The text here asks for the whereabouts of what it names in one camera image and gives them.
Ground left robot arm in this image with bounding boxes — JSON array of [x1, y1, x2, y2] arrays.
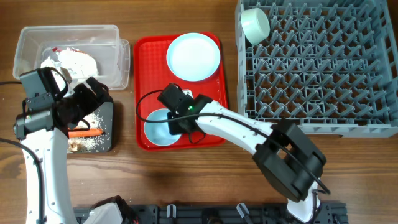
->
[[14, 67, 113, 223]]

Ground brown food scrap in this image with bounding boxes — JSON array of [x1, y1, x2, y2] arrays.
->
[[68, 142, 81, 153]]

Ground light blue bowl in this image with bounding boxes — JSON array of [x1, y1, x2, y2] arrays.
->
[[144, 108, 181, 146]]

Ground grey dishwasher rack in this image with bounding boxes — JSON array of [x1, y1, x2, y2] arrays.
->
[[235, 1, 397, 138]]

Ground white napkin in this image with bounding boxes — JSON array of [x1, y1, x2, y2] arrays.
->
[[40, 50, 99, 80]]

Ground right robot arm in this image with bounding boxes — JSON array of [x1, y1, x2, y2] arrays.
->
[[157, 83, 330, 223]]

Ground light blue plate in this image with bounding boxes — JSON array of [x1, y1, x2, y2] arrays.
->
[[166, 33, 221, 82]]

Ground black plastic tray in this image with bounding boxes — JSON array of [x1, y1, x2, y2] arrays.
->
[[76, 102, 114, 154]]

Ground mint green bowl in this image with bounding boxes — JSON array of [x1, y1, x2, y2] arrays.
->
[[241, 8, 271, 45]]

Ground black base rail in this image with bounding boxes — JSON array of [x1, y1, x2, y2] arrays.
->
[[73, 195, 348, 224]]

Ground clear plastic bin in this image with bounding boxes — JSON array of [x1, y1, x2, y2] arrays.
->
[[13, 25, 131, 90]]

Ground orange carrot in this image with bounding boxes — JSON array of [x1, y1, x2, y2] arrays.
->
[[68, 129, 104, 138]]

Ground red serving tray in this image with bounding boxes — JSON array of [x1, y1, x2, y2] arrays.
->
[[134, 34, 228, 151]]

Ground white rice pile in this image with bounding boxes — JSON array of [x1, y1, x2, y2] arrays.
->
[[68, 113, 105, 152]]

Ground red chili wrapper scrap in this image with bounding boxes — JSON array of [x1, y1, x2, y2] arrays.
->
[[52, 47, 79, 54]]

